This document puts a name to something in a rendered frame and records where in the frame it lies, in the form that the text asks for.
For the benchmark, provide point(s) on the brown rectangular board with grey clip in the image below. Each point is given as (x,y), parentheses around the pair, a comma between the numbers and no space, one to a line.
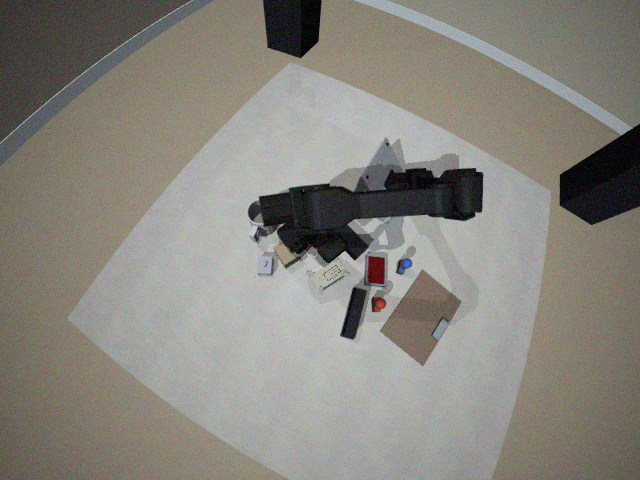
(423,315)

